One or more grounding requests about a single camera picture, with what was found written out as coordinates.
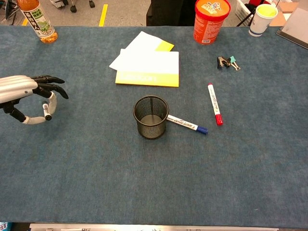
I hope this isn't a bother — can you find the brown cardboard box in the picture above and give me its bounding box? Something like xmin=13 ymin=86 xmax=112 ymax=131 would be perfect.
xmin=269 ymin=1 xmax=300 ymax=27

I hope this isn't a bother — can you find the orange tea bottle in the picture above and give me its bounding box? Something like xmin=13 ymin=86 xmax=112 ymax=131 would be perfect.
xmin=15 ymin=0 xmax=59 ymax=44

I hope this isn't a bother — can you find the orange red snack canister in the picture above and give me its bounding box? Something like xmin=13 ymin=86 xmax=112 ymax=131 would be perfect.
xmin=193 ymin=0 xmax=231 ymax=45

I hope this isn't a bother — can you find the office chair wheel base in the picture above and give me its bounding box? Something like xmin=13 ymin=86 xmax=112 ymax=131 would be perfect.
xmin=50 ymin=0 xmax=96 ymax=13

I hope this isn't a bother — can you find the yellow white Lexicon notebook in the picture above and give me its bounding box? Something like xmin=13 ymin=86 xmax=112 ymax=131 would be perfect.
xmin=115 ymin=49 xmax=180 ymax=88

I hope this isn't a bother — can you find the white plastic basket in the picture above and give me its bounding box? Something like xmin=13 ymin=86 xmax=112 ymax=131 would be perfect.
xmin=235 ymin=0 xmax=256 ymax=26

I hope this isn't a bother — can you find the blue cap whiteboard marker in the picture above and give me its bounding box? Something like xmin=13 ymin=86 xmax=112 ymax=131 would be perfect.
xmin=166 ymin=114 xmax=209 ymax=135

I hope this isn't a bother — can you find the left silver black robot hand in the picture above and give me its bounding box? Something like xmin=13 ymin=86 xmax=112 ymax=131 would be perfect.
xmin=0 ymin=75 xmax=69 ymax=125

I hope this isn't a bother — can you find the white paper cup yellow lid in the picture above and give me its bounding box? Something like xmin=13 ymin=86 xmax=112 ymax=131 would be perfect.
xmin=248 ymin=3 xmax=279 ymax=38

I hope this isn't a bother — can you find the aluminium rail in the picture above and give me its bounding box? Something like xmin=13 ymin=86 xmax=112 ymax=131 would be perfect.
xmin=29 ymin=222 xmax=280 ymax=231

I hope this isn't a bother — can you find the long yellow floor tape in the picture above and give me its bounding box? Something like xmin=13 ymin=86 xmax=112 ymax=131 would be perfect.
xmin=98 ymin=4 xmax=109 ymax=27

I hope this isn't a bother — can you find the black mesh pen cup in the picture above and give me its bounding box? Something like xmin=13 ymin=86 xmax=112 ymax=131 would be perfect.
xmin=132 ymin=95 xmax=170 ymax=140

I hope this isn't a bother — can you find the red cap whiteboard marker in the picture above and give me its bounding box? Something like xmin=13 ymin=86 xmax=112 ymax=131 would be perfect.
xmin=207 ymin=83 xmax=224 ymax=126

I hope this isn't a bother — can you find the person in black clothes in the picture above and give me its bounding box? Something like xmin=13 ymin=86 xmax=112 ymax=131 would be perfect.
xmin=146 ymin=0 xmax=197 ymax=26

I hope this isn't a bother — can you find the black cap whiteboard marker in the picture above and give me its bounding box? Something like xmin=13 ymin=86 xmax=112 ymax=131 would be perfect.
xmin=42 ymin=103 xmax=53 ymax=121

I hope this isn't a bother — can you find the blue felt table mat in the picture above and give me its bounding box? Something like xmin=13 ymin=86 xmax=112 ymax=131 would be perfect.
xmin=0 ymin=26 xmax=308 ymax=228

